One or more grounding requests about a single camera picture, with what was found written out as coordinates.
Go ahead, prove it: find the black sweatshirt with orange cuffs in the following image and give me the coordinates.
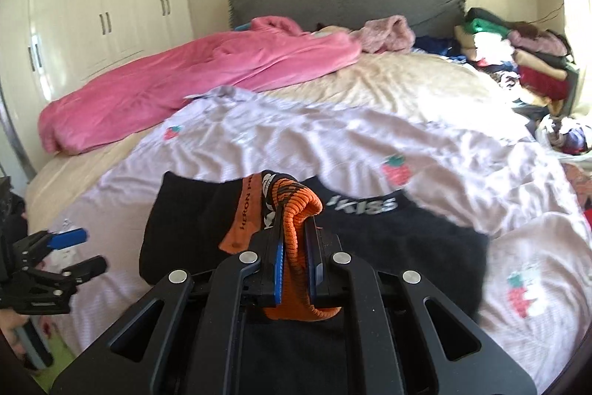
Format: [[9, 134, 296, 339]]
[[138, 171, 489, 394]]

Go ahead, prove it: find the white plastic bag with clothes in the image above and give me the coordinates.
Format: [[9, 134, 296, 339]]
[[535, 114, 591, 163]]

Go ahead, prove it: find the pile of folded clothes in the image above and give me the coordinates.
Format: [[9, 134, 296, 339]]
[[454, 8, 579, 115]]

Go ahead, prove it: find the left hand with red nails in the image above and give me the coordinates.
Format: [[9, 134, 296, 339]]
[[0, 309, 29, 360]]

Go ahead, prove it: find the pink fleece blanket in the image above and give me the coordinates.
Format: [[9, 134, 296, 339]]
[[38, 16, 361, 154]]

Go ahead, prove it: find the lilac strawberry print quilt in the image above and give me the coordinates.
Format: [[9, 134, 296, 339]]
[[55, 88, 591, 391]]

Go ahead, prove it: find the dusty pink fluffy garment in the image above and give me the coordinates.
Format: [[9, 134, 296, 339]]
[[349, 15, 416, 54]]

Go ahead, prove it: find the cream white wardrobe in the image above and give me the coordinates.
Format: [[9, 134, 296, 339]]
[[1, 0, 194, 180]]

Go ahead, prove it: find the dark blue garment on bed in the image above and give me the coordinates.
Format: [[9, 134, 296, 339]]
[[413, 36, 468, 64]]

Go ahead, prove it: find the grey padded headboard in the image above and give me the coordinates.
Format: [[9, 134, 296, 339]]
[[228, 0, 465, 38]]

